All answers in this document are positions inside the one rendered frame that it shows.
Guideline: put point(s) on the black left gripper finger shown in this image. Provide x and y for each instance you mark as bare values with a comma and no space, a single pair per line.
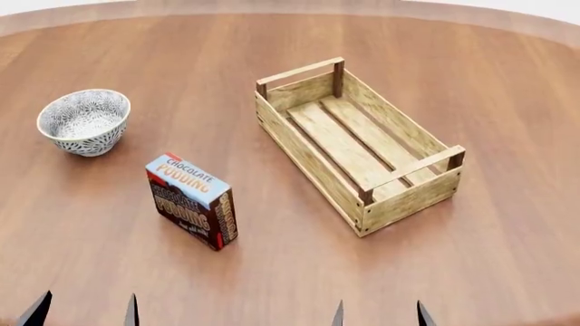
37,314
132,314

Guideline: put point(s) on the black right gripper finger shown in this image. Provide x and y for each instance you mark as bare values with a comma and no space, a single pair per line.
338,316
426,316

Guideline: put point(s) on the chocolate pudding box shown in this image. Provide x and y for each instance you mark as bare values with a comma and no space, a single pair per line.
195,203

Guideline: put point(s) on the wooden slatted crate tray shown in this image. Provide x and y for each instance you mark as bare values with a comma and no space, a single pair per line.
358,149

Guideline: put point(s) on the patterned white ceramic bowl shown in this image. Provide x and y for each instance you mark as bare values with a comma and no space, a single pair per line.
84,122

